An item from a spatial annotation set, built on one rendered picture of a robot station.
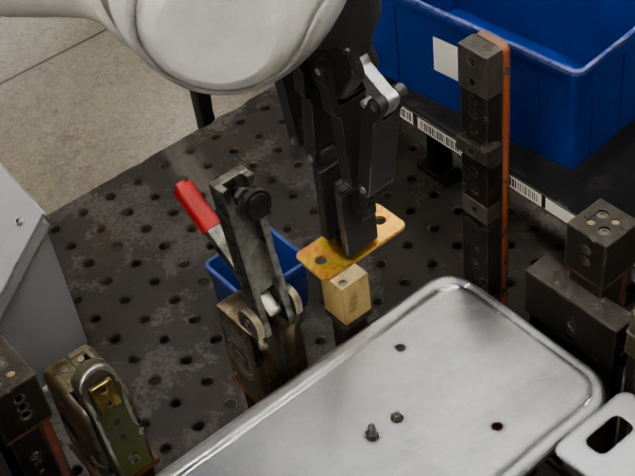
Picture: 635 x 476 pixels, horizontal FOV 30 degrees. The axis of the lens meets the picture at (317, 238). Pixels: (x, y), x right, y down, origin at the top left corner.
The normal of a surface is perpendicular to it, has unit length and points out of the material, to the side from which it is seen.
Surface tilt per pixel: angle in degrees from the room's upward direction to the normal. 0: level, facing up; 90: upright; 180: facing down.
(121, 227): 0
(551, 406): 0
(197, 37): 88
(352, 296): 90
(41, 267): 90
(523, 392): 0
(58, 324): 90
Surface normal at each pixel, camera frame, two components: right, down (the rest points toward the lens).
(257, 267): 0.61, 0.38
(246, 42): 0.00, 0.68
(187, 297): -0.11, -0.71
